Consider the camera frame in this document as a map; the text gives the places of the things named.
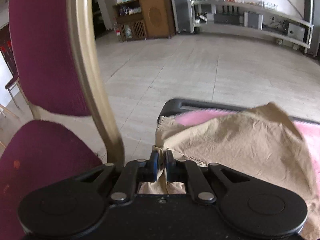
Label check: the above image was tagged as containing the long metal tv shelf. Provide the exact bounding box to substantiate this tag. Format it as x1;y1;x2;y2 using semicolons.
190;0;313;52

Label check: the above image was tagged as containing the wooden cabinet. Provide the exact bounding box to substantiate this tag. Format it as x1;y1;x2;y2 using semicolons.
113;0;176;42

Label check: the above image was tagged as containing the pink cartoon blanket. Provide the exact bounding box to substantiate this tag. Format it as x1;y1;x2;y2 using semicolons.
175;109;320;182

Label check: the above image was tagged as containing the grey tall speaker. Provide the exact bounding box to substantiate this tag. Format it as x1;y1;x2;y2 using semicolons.
171;0;194;33

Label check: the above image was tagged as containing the maroon banquet chair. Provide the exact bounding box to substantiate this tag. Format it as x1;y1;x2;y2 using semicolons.
1;0;125;239

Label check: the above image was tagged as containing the khaki jacket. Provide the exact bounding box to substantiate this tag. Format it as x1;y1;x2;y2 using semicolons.
138;101;320;240

